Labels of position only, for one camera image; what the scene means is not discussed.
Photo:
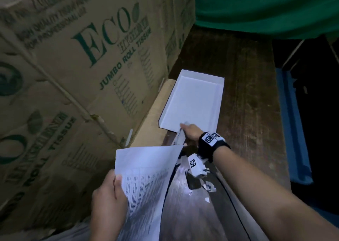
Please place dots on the person's right hand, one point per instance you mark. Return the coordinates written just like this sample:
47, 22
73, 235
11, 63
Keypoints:
192, 134

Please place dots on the person's left hand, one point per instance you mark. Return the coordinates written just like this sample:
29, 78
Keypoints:
106, 209

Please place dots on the person's left thumb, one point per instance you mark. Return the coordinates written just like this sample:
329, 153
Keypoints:
118, 186

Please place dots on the printed white paper sheet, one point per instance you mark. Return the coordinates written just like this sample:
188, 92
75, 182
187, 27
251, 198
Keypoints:
144, 185

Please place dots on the white cardboard piece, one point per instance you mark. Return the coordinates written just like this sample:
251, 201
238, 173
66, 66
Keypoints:
179, 138

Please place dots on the person's right forearm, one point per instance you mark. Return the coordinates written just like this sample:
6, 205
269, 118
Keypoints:
264, 198

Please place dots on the flat brown cardboard flap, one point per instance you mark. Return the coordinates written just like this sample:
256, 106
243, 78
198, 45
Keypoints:
151, 119

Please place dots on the clear plastic sheet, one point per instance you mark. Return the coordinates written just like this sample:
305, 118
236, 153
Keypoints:
190, 214

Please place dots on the cardboard box with leaf print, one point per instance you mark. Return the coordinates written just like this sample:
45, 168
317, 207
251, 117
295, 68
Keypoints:
39, 148

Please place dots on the torn white sticker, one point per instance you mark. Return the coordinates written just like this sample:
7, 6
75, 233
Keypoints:
209, 186

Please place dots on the white cardboard box tray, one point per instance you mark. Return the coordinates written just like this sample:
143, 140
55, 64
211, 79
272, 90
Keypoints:
193, 103

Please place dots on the large green-print cardboard box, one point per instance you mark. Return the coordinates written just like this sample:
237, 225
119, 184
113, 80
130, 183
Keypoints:
87, 45

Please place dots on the plain-sided brown cardboard box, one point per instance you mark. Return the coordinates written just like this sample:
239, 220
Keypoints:
174, 18

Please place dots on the blue plastic object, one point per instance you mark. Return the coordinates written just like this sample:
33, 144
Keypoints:
292, 132

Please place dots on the green cloth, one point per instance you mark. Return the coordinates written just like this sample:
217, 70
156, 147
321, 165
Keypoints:
264, 8

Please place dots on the white wrist camera with marker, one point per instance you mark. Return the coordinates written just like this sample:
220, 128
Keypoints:
196, 166

